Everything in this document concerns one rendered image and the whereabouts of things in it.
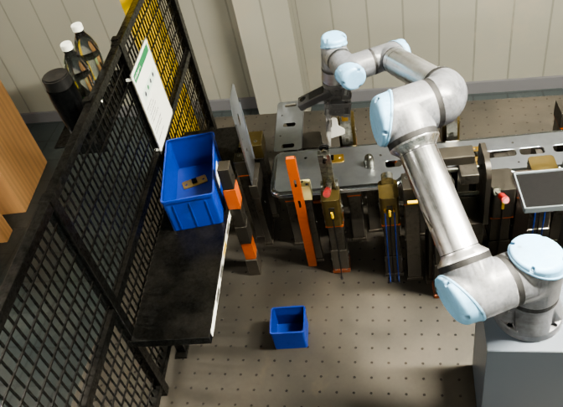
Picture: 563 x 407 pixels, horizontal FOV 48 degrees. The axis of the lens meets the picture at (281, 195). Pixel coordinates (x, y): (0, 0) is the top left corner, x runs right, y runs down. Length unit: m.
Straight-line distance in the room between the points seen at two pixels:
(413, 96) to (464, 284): 0.41
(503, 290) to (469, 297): 0.07
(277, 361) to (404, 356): 0.39
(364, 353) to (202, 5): 2.48
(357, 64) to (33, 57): 3.04
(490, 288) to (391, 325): 0.72
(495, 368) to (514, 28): 2.60
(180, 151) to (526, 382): 1.27
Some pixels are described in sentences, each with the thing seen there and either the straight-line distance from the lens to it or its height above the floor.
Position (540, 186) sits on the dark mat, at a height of 1.16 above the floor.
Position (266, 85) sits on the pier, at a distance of 3.81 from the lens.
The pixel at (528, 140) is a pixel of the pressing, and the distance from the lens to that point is 2.18.
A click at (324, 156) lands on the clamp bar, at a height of 1.21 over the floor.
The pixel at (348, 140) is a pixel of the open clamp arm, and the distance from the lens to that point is 2.18.
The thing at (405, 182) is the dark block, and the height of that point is 1.12.
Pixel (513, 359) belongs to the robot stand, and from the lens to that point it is 1.56.
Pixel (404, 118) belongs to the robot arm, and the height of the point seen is 1.54.
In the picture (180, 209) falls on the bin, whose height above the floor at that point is 1.12.
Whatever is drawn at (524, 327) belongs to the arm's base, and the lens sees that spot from 1.52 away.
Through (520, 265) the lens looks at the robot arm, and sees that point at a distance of 1.38.
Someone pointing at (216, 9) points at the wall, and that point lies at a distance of 3.85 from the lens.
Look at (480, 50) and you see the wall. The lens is 3.92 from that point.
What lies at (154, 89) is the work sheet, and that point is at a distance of 2.11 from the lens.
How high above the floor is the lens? 2.39
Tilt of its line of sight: 43 degrees down
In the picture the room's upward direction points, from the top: 13 degrees counter-clockwise
